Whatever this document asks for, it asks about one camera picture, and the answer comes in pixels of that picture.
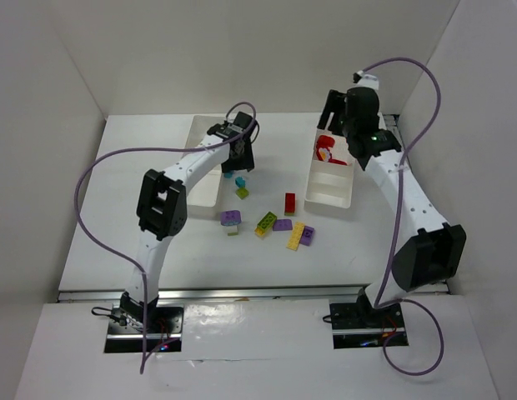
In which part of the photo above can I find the small cyan lego brick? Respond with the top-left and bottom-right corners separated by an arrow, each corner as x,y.
235,177 -> 246,188

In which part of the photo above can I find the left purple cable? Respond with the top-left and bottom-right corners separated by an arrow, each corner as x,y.
73,102 -> 258,375

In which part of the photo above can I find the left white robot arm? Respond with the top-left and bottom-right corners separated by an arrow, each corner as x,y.
120,112 -> 258,328

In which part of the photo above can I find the small lime green lego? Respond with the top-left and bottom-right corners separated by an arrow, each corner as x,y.
235,187 -> 249,199

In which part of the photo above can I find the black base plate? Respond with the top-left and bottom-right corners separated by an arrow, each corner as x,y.
322,302 -> 409,349
103,306 -> 184,354

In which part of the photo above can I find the aluminium right side rail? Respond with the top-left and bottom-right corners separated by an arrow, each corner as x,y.
383,112 -> 447,293

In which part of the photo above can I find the aluminium front rail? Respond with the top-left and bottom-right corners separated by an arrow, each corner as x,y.
58,282 -> 451,303

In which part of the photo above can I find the purple rounded lego block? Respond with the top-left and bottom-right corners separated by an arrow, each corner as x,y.
220,210 -> 242,236

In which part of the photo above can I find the red slope lego brick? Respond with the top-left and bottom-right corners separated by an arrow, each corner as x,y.
317,135 -> 335,148

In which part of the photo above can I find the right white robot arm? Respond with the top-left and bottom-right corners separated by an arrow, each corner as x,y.
317,86 -> 466,327

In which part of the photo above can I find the aluminium rail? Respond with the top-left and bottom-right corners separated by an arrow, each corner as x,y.
58,282 -> 451,303
383,112 -> 447,293

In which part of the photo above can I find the red oval lego piece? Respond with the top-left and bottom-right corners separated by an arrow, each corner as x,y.
315,143 -> 332,163

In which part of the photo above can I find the red tall lego brick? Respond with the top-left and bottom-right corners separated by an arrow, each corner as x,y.
284,192 -> 296,216

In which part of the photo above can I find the green lego on yellow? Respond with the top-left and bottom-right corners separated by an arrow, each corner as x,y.
254,212 -> 278,238

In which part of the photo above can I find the yellow long lego plate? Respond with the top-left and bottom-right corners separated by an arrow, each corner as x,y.
286,222 -> 305,251

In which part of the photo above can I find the red studded lego brick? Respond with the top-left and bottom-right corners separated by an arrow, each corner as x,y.
329,158 -> 352,166

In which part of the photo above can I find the purple square lego brick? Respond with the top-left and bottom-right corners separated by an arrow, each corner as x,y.
299,225 -> 315,246

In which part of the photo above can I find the purple flat lego plate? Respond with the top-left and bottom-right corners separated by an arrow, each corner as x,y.
273,218 -> 293,232

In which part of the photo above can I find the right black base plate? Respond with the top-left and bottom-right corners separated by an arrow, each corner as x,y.
322,302 -> 409,349

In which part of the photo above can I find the purple cable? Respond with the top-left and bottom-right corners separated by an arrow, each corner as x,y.
73,102 -> 258,375
352,57 -> 444,378

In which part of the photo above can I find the right white divided container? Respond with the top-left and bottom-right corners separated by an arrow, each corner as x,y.
304,129 -> 355,218

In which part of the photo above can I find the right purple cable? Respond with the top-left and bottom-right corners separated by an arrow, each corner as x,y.
352,57 -> 444,378

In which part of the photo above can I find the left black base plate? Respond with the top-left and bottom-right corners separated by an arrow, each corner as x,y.
103,306 -> 184,354

